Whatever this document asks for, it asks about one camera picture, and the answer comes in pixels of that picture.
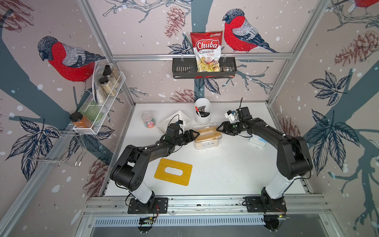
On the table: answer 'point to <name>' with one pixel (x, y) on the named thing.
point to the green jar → (91, 109)
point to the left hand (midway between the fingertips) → (199, 133)
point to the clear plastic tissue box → (206, 144)
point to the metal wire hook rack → (61, 146)
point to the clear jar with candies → (148, 119)
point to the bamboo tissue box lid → (207, 133)
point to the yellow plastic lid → (183, 179)
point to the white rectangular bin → (178, 115)
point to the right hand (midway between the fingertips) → (219, 129)
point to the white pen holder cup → (203, 110)
